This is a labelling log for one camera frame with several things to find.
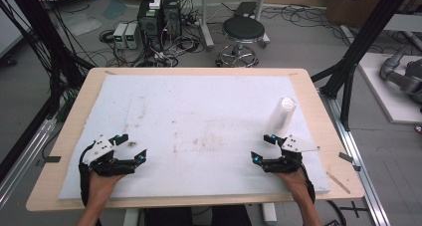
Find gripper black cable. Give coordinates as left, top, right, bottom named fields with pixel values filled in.
left=299, top=158, right=317, bottom=204
left=78, top=142, right=98, bottom=208

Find grey tape piece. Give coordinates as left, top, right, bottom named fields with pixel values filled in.
left=338, top=151, right=354, bottom=164

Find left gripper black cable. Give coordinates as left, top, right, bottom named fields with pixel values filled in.
left=78, top=142, right=98, bottom=208

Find black computer tower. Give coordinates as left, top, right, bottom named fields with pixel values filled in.
left=161, top=0, right=183, bottom=39
left=136, top=0, right=164, bottom=52

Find person's left hand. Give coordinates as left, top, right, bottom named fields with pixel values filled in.
left=87, top=170, right=127, bottom=204

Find white table leg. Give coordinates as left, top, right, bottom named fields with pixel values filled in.
left=261, top=202, right=279, bottom=226
left=122, top=207, right=141, bottom=226

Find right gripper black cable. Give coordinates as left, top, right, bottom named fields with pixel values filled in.
left=299, top=158, right=317, bottom=204

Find stack of clear plastic cups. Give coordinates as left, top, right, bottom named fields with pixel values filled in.
left=263, top=96, right=298, bottom=139

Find black round stool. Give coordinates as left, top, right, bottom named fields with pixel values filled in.
left=216, top=16, right=272, bottom=68

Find person's right hand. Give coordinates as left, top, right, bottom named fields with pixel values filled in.
left=273, top=167, right=312, bottom=203

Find white floor board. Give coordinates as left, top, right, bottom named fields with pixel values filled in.
left=357, top=52, right=422, bottom=125

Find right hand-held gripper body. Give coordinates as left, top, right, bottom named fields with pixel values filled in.
left=261, top=134, right=321, bottom=174

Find cardboard box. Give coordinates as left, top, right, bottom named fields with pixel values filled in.
left=325, top=0, right=422, bottom=29

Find grey power supply unit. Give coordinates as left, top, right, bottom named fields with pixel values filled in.
left=124, top=22, right=140, bottom=51
left=112, top=22, right=129, bottom=50

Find tangle of floor cables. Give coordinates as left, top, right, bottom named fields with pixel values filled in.
left=99, top=16, right=208, bottom=69

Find black floor cable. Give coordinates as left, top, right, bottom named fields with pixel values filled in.
left=325, top=199, right=348, bottom=226

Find person's dark clothed legs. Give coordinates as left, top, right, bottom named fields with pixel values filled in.
left=142, top=204, right=254, bottom=226

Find black frame post with cables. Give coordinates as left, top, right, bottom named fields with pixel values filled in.
left=0, top=0, right=96, bottom=120

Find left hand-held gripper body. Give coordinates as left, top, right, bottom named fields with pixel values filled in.
left=83, top=134, right=138, bottom=178

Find grey metal stand leg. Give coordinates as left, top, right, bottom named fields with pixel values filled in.
left=198, top=0, right=216, bottom=52
left=254, top=0, right=272, bottom=49

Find aluminium rail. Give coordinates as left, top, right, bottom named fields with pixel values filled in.
left=0, top=117, right=58, bottom=210
left=318, top=89, right=392, bottom=226

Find white foam mat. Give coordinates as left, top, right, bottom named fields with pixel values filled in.
left=58, top=74, right=331, bottom=200

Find black flat device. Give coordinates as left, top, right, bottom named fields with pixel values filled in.
left=233, top=1, right=259, bottom=18

